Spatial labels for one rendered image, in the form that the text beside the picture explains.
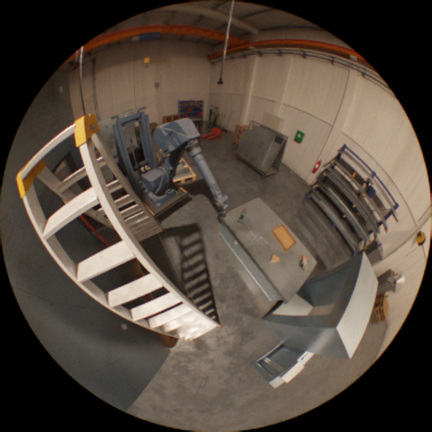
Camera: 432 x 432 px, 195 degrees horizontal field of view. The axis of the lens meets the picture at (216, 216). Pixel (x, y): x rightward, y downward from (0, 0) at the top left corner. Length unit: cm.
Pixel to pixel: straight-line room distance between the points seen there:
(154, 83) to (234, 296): 1216
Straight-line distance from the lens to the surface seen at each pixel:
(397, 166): 590
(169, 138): 154
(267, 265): 192
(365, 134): 573
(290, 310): 272
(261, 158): 436
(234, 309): 237
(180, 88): 1175
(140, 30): 866
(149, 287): 66
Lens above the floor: 229
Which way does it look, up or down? 53 degrees down
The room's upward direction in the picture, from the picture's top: 9 degrees clockwise
